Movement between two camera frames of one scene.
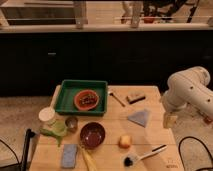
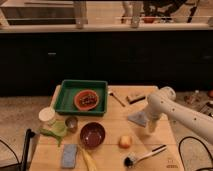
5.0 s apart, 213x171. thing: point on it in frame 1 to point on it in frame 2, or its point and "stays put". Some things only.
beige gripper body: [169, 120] to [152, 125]
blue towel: [139, 118] stays put
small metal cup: [72, 123] stays put
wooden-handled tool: [112, 94] stays put
